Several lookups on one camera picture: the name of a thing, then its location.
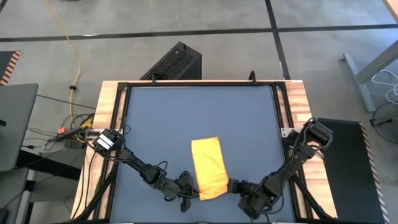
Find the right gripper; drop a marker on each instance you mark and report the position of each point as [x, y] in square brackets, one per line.
[247, 188]

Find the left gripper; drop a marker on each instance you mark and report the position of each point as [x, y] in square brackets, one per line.
[186, 192]

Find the orange towel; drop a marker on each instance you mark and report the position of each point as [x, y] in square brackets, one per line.
[210, 168]

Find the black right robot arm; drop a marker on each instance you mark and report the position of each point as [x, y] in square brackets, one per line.
[298, 155]

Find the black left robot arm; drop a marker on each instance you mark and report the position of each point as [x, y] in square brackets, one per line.
[136, 161]

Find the grey-blue table mat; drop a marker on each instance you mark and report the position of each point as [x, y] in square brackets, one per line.
[186, 118]

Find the black clamp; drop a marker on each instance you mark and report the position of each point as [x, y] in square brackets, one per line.
[252, 77]
[153, 78]

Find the black hazard-striped floor mat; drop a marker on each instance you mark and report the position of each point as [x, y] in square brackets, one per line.
[348, 174]
[7, 67]

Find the black power strip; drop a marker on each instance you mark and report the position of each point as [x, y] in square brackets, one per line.
[74, 140]

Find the black computer tower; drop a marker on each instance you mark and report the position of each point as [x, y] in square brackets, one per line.
[174, 62]

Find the orange plug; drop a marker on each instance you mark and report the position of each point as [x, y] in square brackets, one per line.
[61, 130]

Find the grey desk panel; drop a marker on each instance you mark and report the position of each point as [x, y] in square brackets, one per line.
[15, 124]
[12, 196]

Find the grey metal desk leg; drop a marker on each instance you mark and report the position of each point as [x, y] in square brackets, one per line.
[373, 65]

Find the black metal table frame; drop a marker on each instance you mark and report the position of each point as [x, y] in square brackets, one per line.
[202, 83]

